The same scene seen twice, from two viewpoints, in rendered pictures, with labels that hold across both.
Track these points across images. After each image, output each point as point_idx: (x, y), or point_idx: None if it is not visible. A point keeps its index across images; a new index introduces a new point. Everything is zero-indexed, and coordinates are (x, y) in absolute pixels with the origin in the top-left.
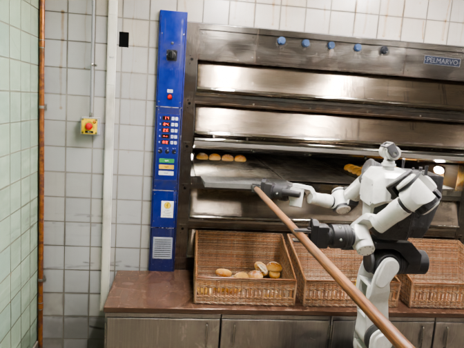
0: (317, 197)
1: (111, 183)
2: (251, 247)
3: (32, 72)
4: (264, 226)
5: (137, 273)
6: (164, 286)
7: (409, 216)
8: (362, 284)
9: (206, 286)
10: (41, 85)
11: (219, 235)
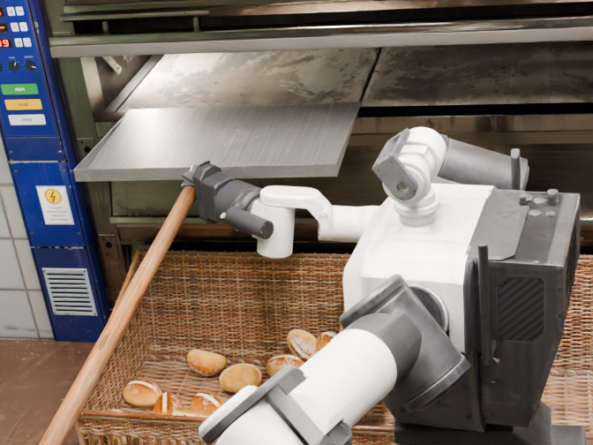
0: (336, 224)
1: None
2: (280, 291)
3: None
4: (315, 232)
5: (23, 351)
6: (55, 401)
7: (462, 380)
8: None
9: (103, 433)
10: None
11: (194, 263)
